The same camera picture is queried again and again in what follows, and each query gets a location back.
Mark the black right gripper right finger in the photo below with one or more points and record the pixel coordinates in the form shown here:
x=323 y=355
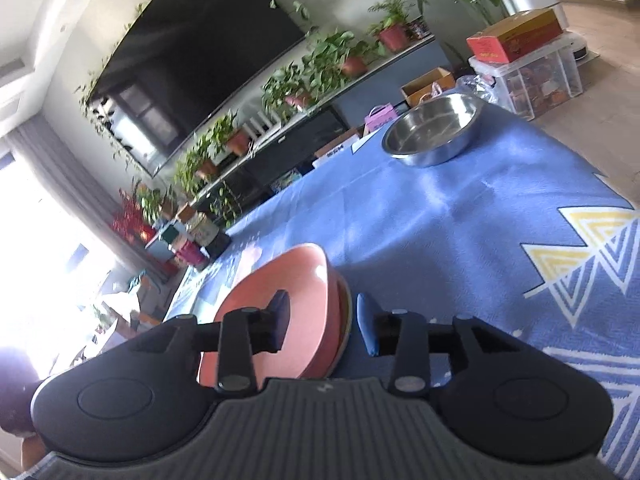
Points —
x=496 y=393

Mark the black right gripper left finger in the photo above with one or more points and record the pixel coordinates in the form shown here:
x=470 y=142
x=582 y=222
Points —
x=147 y=396

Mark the pink plastic bowl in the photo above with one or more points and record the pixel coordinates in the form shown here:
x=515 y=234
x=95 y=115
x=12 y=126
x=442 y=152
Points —
x=314 y=330

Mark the green plastic plate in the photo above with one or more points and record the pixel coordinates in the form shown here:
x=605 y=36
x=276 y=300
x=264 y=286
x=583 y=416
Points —
x=347 y=313

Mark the stainless steel bowl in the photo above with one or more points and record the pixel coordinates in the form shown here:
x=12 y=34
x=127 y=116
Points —
x=435 y=131

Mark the green cap spice shaker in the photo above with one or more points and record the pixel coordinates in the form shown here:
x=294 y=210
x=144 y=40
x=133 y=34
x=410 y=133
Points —
x=184 y=247

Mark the blue patterned tablecloth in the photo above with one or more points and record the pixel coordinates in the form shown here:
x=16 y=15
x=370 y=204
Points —
x=517 y=230

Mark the brown cap soy sauce bottle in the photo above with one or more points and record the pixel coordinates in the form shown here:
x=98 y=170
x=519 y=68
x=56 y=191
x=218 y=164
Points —
x=204 y=231

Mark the long dark tv console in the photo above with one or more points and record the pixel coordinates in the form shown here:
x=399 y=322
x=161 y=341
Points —
x=249 y=181

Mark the white picket fence ornament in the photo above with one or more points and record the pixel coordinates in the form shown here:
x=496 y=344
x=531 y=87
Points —
x=260 y=128

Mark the clear plastic storage bin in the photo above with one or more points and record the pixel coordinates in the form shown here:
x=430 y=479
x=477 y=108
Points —
x=536 y=82

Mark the pink carton box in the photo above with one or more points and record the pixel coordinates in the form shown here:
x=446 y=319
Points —
x=378 y=117

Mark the clear plastic bag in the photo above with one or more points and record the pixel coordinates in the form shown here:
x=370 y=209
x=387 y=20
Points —
x=483 y=87

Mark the open brown cardboard box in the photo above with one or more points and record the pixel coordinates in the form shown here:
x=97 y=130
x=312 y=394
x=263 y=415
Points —
x=427 y=86

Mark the red and yellow box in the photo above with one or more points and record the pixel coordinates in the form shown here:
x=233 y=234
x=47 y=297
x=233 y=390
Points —
x=515 y=36

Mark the large black television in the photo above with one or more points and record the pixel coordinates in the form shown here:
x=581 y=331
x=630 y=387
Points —
x=177 y=64

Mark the trailing pothos potted plant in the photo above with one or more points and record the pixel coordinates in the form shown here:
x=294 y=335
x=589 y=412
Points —
x=337 y=58

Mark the potted plant red pot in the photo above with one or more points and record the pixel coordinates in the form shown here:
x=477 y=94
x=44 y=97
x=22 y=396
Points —
x=391 y=29

